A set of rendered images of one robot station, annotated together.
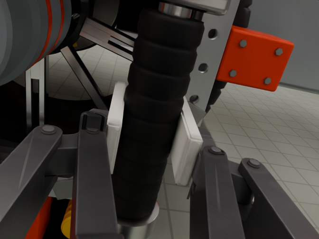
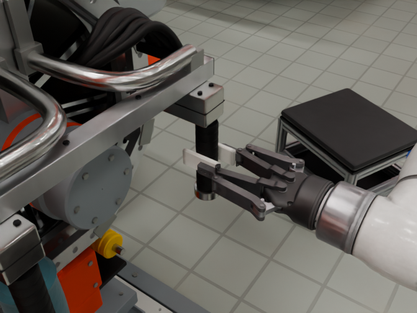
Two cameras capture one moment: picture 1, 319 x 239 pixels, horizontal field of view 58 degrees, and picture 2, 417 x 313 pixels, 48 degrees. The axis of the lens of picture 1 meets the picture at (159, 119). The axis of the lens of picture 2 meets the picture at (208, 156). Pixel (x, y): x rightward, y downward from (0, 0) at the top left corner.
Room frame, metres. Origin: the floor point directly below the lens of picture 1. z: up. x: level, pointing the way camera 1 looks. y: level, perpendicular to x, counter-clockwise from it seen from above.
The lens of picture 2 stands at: (-0.25, 0.43, 1.29)
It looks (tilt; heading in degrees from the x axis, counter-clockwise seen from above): 38 degrees down; 315
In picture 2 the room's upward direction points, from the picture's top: straight up
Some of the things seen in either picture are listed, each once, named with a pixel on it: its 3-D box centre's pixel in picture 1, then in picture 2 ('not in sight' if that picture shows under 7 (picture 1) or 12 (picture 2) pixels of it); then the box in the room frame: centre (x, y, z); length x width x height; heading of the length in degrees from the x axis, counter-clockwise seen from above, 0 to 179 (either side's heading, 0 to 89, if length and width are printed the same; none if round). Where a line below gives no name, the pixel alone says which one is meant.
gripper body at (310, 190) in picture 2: not in sight; (296, 195); (0.01, -0.02, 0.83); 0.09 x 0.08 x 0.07; 9
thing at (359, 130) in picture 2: not in sight; (344, 157); (0.37, -0.95, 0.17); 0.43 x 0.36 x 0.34; 165
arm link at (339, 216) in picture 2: not in sight; (344, 215); (-0.07, -0.03, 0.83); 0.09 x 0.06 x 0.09; 99
